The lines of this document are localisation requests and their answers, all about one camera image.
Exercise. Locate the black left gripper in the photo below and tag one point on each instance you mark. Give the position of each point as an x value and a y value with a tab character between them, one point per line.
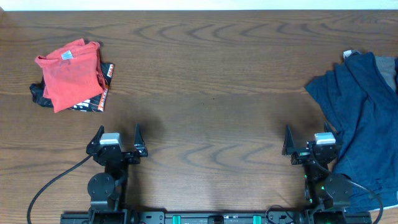
116	154

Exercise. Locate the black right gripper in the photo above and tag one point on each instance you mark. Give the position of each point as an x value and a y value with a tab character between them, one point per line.
289	146

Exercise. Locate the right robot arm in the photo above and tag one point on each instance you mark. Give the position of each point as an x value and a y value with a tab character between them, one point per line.
328	193

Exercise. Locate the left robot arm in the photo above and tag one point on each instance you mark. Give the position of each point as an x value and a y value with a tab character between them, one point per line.
108	189

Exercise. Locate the dark blue clothes pile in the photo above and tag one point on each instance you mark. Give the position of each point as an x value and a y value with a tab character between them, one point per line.
359	104

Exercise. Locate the red folded t-shirt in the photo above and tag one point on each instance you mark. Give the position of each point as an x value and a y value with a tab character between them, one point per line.
72	74

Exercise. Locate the grey garment in pile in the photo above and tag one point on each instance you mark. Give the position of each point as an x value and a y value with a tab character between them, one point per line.
387	67

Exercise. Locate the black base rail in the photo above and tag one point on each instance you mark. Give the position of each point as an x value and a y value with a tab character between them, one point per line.
269	217

